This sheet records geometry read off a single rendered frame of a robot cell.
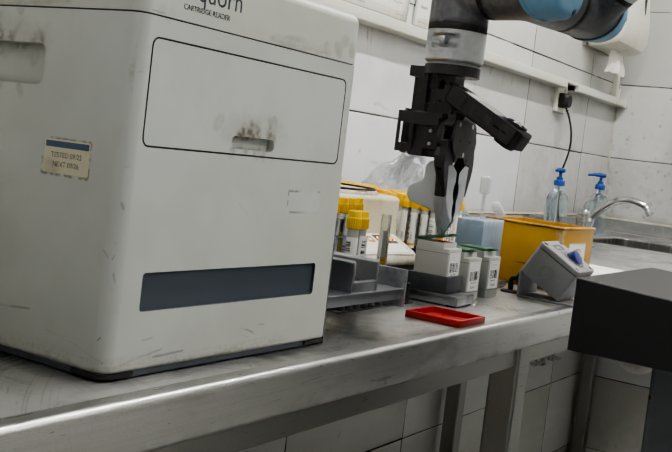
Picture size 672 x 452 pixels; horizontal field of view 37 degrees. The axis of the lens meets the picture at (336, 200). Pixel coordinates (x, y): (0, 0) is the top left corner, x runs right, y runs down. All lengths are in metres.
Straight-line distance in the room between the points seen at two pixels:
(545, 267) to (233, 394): 0.76
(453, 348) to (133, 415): 0.48
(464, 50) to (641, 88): 2.49
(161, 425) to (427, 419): 2.02
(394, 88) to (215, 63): 1.53
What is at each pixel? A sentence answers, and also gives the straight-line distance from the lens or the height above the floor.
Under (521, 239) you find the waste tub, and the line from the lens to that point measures 1.60.
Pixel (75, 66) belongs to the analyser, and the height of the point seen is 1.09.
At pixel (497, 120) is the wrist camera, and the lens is 1.25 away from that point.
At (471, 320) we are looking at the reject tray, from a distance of 1.14.
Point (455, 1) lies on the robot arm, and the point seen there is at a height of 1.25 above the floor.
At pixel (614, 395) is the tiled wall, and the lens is 3.78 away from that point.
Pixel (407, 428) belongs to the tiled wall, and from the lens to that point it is 2.61.
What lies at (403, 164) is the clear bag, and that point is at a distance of 2.09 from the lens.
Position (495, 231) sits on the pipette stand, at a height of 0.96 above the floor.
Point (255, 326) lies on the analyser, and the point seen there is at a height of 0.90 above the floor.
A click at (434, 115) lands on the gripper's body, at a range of 1.27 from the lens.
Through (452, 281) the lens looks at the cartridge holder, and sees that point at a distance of 1.28.
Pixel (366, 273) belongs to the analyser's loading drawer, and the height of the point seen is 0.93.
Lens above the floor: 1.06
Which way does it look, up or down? 3 degrees down
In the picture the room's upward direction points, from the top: 7 degrees clockwise
